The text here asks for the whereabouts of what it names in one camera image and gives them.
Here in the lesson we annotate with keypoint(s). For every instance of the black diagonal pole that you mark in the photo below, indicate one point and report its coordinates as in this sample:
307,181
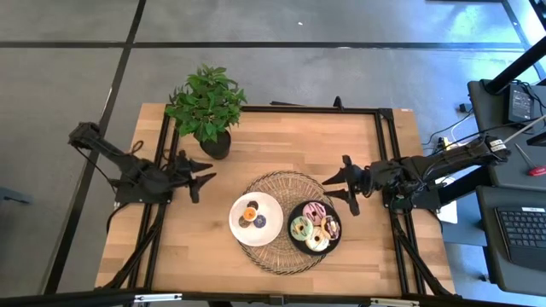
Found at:
516,68

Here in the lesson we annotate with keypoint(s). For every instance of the large pink donut dark stripes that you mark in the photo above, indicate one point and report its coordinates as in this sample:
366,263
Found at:
309,209

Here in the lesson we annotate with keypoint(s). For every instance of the large white donut blue stripes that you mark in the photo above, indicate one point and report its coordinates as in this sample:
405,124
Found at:
313,245

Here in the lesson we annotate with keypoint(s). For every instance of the black round plate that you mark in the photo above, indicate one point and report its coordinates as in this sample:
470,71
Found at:
294,247

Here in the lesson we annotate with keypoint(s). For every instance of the small chocolate donut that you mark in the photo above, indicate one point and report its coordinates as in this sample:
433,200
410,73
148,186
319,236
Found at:
253,204

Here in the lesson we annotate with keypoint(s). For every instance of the black keyboard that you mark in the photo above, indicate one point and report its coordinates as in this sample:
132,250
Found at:
524,230

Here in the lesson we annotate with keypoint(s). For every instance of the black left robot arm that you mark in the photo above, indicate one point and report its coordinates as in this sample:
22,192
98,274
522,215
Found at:
128,164

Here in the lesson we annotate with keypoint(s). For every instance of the round woven straw placemat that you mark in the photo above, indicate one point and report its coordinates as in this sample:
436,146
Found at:
290,183

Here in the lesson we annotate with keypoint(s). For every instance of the grey metal rod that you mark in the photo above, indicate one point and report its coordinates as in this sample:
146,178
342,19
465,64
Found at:
524,129

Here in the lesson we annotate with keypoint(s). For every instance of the dark grey keyboard desk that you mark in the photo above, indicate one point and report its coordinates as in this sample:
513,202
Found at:
490,256

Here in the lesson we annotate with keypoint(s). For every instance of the black overhead crossbeam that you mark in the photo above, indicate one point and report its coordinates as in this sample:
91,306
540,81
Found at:
64,298

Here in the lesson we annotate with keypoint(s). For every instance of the black aluminium table frame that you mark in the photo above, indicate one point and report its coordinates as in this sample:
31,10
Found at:
307,110

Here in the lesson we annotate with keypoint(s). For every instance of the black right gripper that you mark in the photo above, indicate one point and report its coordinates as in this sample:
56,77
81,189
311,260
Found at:
358,181

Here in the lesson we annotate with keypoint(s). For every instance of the white paper sheet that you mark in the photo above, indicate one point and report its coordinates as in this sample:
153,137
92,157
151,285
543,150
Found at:
448,213

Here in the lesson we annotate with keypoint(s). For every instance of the black power adapter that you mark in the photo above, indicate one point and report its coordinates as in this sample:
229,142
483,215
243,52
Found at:
520,104

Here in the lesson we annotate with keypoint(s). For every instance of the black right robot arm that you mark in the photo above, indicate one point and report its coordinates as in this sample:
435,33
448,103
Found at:
426,166

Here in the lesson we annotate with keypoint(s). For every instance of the white round plate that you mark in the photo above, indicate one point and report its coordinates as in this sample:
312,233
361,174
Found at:
268,204

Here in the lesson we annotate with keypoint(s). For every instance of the small purple donut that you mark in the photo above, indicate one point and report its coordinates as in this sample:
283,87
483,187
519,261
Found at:
261,223

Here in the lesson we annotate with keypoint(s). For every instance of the small orange donut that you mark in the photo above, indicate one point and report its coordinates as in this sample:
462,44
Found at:
247,214

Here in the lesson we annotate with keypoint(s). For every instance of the dark grey side desk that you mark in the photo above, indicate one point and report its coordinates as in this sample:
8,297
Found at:
482,111

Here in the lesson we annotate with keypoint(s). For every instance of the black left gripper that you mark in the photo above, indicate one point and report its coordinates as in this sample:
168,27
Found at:
181,175

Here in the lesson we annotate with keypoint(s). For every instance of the large chocolate donut pink stripes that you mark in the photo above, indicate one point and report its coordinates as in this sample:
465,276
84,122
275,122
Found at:
335,228

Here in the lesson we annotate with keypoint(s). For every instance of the silver metal bracket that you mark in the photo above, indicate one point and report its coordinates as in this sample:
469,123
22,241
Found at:
158,297
394,302

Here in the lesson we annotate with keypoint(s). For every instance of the small brown sprinkled donut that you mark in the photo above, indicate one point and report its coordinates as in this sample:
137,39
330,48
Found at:
242,223

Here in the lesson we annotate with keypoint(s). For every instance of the green plant in black pot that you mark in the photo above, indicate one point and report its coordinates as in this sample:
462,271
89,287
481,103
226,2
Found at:
207,102

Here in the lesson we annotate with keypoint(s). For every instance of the large mint green donut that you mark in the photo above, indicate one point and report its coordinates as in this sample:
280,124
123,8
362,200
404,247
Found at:
296,232

